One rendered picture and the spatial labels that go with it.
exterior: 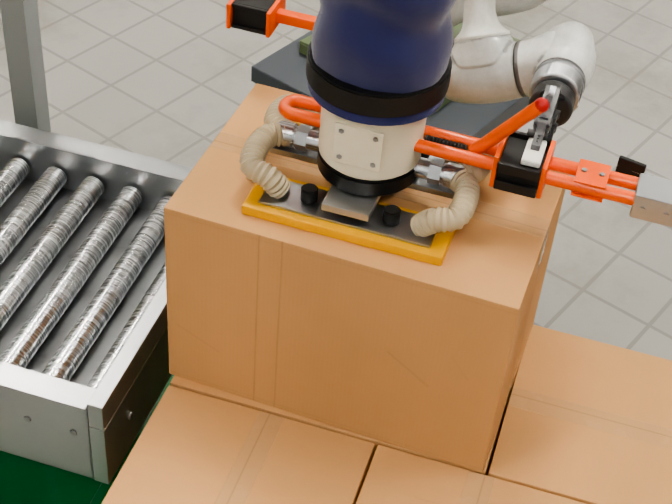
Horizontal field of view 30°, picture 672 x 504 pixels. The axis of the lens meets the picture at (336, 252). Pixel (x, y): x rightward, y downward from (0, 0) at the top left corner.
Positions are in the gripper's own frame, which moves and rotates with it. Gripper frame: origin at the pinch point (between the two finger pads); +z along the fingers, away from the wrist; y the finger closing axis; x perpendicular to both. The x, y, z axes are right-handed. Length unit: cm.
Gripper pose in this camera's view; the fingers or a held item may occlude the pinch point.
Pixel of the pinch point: (531, 164)
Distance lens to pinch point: 201.7
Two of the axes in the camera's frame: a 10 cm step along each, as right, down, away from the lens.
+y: -0.6, 7.5, 6.5
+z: -3.0, 6.1, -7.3
